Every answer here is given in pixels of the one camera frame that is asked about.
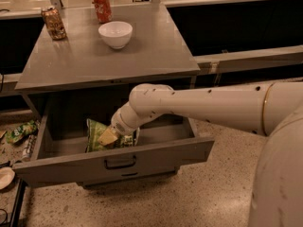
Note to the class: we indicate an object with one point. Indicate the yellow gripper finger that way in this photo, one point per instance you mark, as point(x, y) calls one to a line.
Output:
point(108, 137)

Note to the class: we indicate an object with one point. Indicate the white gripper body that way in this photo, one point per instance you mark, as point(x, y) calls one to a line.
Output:
point(119, 125)

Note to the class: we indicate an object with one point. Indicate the green jalapeno chip bag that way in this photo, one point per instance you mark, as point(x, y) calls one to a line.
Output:
point(96, 129)

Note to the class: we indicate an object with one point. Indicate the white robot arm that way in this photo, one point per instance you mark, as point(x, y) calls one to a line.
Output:
point(271, 109)

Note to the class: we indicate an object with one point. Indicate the open grey top drawer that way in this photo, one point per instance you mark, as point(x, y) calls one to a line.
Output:
point(60, 154)

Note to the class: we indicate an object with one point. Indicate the green snack bag on floor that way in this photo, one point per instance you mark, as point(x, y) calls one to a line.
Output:
point(21, 132)

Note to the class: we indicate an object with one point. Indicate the white wrapper on floor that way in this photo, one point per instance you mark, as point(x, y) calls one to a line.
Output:
point(29, 147)

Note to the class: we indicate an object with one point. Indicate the white ceramic bowl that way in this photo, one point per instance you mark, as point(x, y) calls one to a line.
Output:
point(116, 34)

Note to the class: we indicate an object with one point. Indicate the white plate on floor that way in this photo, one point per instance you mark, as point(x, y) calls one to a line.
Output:
point(6, 177)

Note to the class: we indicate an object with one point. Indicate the black stand on floor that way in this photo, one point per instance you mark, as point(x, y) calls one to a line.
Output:
point(12, 219)

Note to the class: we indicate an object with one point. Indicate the orange soda can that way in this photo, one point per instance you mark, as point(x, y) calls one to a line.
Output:
point(103, 10)

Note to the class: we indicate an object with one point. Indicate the gold brown soda can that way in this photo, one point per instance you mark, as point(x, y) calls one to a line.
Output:
point(53, 23)

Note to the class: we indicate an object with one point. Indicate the black drawer handle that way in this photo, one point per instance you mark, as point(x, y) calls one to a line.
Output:
point(120, 163)

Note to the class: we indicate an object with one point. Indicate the grey metal rail frame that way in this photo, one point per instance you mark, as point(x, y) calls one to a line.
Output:
point(211, 64)

